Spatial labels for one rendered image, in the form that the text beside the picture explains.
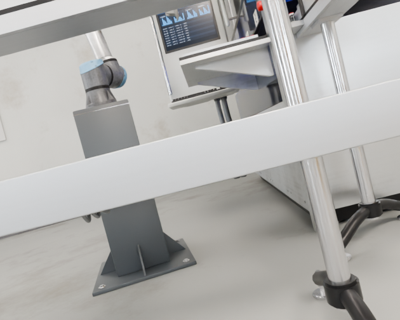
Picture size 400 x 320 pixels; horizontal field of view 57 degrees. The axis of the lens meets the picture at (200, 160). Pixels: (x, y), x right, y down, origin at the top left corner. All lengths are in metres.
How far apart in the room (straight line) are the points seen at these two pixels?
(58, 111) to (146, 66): 1.15
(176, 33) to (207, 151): 1.98
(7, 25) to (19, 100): 3.81
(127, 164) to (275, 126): 0.33
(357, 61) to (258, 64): 0.41
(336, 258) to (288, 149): 0.27
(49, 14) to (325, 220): 0.73
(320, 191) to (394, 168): 0.96
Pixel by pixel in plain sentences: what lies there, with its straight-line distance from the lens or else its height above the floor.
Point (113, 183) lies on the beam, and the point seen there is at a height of 0.48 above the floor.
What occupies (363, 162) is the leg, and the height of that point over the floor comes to 0.29.
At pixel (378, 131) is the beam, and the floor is 0.45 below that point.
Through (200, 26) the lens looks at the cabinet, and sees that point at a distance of 2.71.
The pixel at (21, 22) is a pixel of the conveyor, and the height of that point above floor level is 0.85.
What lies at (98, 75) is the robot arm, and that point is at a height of 0.94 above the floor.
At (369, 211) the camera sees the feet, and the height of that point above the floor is 0.11.
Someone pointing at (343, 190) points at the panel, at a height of 0.16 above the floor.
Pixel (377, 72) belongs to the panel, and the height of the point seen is 0.62.
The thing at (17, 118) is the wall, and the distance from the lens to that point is 4.68.
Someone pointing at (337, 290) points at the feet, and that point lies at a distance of 0.91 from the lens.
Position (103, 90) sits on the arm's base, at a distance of 1.80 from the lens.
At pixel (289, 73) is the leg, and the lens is 0.83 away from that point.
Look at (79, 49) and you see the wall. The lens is 4.68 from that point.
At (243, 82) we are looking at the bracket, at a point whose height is 0.79.
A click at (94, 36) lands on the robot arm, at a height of 1.16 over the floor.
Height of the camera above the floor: 0.53
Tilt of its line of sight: 3 degrees down
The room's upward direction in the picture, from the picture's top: 14 degrees counter-clockwise
